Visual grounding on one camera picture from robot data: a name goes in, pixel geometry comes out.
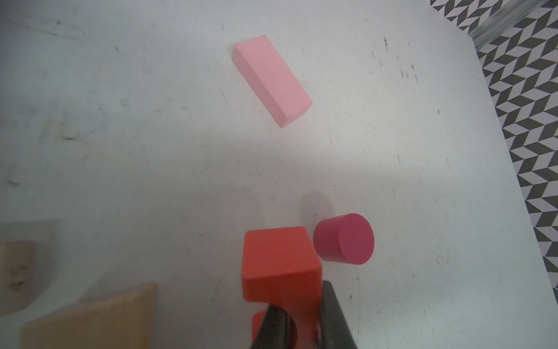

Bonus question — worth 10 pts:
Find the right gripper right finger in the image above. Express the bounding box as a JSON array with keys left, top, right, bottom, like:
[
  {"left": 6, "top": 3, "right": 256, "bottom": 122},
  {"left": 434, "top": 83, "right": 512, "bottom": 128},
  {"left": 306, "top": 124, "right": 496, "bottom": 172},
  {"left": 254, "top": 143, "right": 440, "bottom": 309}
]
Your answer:
[{"left": 319, "top": 280, "right": 357, "bottom": 349}]

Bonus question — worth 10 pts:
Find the natural wood plank block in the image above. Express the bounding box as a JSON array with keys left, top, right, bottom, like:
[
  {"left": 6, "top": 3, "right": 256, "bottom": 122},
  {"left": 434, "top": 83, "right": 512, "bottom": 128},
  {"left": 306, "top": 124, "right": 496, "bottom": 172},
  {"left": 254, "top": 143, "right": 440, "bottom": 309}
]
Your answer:
[{"left": 1, "top": 241, "right": 36, "bottom": 317}]

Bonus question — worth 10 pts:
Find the magenta cylinder block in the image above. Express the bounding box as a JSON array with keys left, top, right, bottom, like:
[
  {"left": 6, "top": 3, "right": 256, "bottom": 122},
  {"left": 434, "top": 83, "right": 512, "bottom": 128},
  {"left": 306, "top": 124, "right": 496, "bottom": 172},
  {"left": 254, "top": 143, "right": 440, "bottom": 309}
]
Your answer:
[{"left": 313, "top": 213, "right": 375, "bottom": 266}]

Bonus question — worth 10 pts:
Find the red arch block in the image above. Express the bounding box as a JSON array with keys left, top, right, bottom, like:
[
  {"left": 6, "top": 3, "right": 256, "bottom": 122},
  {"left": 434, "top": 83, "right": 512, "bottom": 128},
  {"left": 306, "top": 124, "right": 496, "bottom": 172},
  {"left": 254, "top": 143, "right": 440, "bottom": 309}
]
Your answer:
[{"left": 241, "top": 226, "right": 323, "bottom": 348}]

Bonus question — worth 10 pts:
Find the light pink rectangular block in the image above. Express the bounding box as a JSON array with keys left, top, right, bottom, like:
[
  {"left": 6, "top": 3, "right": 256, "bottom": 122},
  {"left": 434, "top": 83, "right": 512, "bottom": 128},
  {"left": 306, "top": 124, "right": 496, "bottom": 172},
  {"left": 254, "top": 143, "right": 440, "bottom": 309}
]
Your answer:
[{"left": 232, "top": 35, "right": 312, "bottom": 128}]

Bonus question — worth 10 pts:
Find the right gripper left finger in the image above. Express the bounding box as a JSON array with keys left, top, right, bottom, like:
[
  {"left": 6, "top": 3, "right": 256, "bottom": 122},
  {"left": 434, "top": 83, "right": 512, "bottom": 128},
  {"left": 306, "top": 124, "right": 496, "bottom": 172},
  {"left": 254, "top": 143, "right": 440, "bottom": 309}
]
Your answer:
[{"left": 251, "top": 305, "right": 292, "bottom": 349}]

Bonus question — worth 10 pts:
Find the natural wood arch block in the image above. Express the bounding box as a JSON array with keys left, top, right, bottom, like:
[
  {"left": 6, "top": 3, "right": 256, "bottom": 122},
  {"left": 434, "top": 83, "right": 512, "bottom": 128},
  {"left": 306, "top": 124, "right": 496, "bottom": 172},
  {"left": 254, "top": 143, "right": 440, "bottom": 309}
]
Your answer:
[{"left": 19, "top": 282, "right": 157, "bottom": 348}]

